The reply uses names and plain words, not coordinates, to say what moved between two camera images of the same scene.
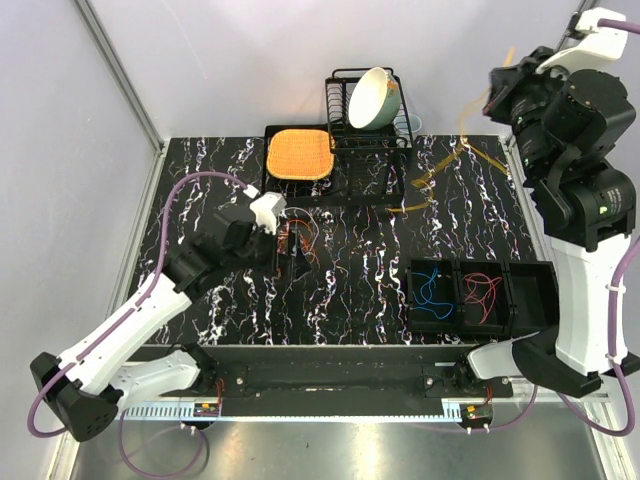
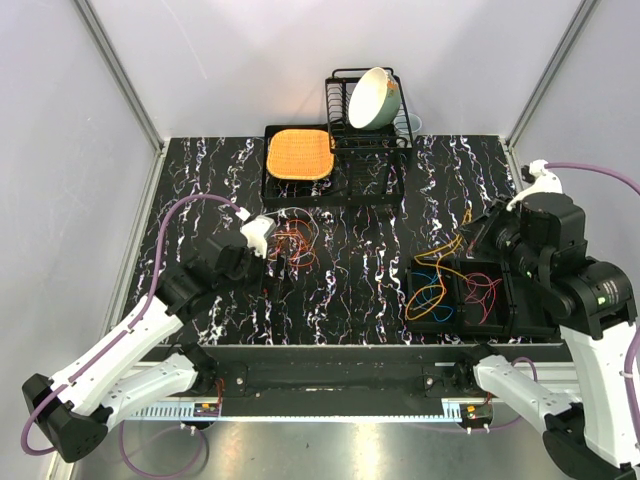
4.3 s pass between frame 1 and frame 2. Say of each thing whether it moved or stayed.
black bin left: stayed
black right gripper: moved
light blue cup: stayed
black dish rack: stayed
